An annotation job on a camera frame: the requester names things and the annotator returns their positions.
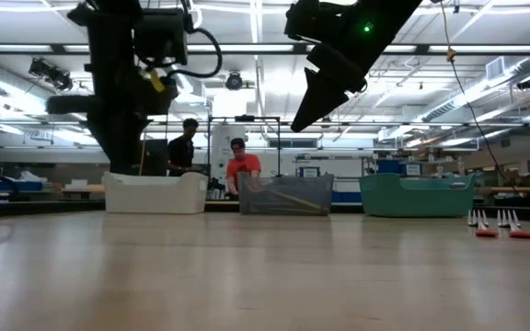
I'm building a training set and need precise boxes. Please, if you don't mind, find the black hanging spotlight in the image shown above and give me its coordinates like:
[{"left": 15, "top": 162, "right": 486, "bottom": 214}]
[{"left": 225, "top": 71, "right": 245, "bottom": 92}]

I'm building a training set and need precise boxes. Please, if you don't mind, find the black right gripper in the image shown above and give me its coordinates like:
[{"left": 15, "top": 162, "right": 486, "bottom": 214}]
[{"left": 285, "top": 0, "right": 367, "bottom": 133}]

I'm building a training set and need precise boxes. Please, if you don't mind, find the silver fork orange handle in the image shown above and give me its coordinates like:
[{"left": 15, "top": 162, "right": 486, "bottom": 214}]
[
  {"left": 496, "top": 209, "right": 530, "bottom": 240},
  {"left": 467, "top": 209, "right": 500, "bottom": 239}
]

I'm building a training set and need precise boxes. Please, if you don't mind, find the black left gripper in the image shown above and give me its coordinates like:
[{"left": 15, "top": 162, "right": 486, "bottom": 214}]
[{"left": 46, "top": 17, "right": 179, "bottom": 174}]

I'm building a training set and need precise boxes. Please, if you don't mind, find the wooden rod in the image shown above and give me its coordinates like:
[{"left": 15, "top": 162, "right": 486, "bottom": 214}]
[{"left": 483, "top": 186, "right": 530, "bottom": 195}]

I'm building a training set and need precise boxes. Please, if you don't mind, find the black hanging camera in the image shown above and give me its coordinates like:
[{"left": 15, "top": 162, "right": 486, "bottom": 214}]
[{"left": 28, "top": 57, "right": 74, "bottom": 92}]

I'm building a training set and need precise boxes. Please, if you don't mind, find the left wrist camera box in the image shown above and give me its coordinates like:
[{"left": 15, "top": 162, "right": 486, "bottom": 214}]
[{"left": 133, "top": 7, "right": 189, "bottom": 66}]

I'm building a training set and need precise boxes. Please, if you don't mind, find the grey translucent plastic bin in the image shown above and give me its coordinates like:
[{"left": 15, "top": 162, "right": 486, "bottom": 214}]
[{"left": 237, "top": 172, "right": 335, "bottom": 216}]

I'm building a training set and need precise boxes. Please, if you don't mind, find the teal plastic bin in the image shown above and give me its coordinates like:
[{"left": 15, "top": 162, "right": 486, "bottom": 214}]
[{"left": 359, "top": 172, "right": 477, "bottom": 218}]

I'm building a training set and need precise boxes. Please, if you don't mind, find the blue storage crate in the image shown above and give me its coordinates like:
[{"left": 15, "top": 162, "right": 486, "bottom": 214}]
[{"left": 0, "top": 181, "right": 43, "bottom": 192}]

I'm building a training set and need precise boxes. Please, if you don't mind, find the black hanging cable yellow knot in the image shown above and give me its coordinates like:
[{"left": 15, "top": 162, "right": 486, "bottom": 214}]
[{"left": 439, "top": 0, "right": 519, "bottom": 189}]

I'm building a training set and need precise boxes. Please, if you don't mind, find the blue storage box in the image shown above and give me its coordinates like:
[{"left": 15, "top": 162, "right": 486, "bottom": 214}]
[{"left": 375, "top": 158, "right": 422, "bottom": 177}]

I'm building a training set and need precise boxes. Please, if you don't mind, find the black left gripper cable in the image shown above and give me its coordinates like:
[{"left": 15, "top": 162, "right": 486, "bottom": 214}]
[{"left": 166, "top": 27, "right": 224, "bottom": 80}]

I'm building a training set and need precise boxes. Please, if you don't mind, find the black metal frame stand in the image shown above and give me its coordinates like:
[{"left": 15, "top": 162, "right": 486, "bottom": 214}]
[{"left": 207, "top": 114, "right": 282, "bottom": 178}]

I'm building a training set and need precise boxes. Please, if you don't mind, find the person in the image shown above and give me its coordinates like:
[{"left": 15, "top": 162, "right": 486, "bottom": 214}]
[
  {"left": 167, "top": 118, "right": 202, "bottom": 178},
  {"left": 225, "top": 137, "right": 263, "bottom": 197}
]

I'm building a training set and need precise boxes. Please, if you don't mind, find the white plastic bin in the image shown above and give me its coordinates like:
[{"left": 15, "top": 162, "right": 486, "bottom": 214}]
[{"left": 101, "top": 171, "right": 209, "bottom": 215}]

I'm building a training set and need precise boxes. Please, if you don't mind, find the white cylindrical tank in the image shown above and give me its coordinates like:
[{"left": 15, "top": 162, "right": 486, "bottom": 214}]
[{"left": 210, "top": 123, "right": 247, "bottom": 185}]

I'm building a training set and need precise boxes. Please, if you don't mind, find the yellow tag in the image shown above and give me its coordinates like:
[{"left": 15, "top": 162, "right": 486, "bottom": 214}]
[{"left": 147, "top": 68, "right": 167, "bottom": 93}]

